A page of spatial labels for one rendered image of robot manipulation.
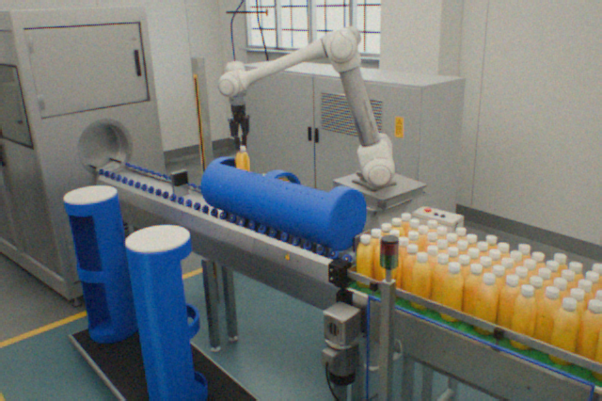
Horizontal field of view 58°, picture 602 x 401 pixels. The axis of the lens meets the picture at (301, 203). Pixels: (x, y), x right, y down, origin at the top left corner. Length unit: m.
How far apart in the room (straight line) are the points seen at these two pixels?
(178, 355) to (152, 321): 0.21
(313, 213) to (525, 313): 0.95
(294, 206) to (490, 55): 2.94
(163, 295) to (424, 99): 2.23
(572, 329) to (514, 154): 3.18
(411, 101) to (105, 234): 2.14
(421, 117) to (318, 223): 1.70
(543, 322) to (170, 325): 1.53
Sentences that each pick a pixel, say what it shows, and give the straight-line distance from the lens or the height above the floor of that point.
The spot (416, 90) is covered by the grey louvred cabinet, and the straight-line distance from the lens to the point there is 3.82.
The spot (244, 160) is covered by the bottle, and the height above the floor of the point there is 1.23.
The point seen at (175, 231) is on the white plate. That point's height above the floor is 1.04.
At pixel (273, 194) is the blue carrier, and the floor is 1.17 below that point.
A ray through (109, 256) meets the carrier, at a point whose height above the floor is 0.70.
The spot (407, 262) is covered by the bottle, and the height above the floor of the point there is 1.06.
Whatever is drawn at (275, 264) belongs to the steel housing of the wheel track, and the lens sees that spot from 2.66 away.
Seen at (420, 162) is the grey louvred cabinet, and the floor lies 0.91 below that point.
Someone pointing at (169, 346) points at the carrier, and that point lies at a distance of 2.63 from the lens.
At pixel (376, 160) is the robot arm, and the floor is 1.29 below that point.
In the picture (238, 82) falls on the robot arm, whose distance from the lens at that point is 2.63.
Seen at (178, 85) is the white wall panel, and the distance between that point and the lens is 7.60.
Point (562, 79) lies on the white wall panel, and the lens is 4.70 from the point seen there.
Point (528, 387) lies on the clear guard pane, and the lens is 1.95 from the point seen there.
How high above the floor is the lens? 2.01
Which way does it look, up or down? 20 degrees down
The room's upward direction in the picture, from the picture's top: 2 degrees counter-clockwise
